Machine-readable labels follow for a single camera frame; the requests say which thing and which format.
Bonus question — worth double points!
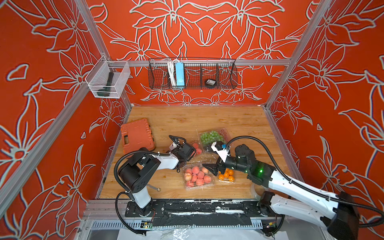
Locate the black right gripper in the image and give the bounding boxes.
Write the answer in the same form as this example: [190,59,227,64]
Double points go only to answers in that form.
[203,154,251,175]

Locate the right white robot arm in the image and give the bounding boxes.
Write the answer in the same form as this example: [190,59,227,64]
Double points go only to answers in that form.
[204,142,384,240]

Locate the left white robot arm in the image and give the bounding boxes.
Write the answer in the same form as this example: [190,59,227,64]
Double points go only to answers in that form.
[114,135,197,216]

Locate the clear box of oranges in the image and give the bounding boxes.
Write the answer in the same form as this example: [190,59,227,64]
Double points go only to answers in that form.
[218,169,235,183]

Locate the clear box large peaches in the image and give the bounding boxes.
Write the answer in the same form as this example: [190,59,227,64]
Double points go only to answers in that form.
[183,164,214,190]

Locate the clear box of grapes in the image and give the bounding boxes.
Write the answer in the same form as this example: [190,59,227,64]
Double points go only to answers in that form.
[199,128,231,152]

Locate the orange plastic tool case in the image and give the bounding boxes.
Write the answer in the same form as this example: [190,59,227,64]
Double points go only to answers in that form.
[121,118,156,154]

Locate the light blue box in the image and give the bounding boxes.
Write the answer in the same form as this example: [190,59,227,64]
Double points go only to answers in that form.
[175,62,185,88]

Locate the small black device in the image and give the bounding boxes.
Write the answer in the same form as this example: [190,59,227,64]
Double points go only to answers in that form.
[205,79,217,87]

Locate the black tool in bin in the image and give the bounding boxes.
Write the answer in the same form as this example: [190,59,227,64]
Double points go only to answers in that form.
[97,72,114,97]

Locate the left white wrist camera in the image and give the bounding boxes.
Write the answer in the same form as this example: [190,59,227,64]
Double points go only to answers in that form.
[169,143,180,151]

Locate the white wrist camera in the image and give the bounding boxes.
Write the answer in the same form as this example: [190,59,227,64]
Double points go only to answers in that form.
[169,143,180,151]
[211,141,231,163]

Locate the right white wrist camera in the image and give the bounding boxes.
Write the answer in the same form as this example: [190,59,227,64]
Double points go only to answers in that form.
[211,141,231,163]

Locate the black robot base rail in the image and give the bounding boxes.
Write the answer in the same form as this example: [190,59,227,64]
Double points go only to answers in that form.
[124,199,275,231]

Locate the white cable bundle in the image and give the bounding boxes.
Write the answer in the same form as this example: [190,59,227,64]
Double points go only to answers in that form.
[166,59,177,88]

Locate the black wire wall basket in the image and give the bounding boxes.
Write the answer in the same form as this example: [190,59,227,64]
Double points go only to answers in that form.
[148,58,238,90]

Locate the clear acrylic wall bin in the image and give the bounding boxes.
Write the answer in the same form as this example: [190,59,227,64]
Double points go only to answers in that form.
[85,56,131,99]

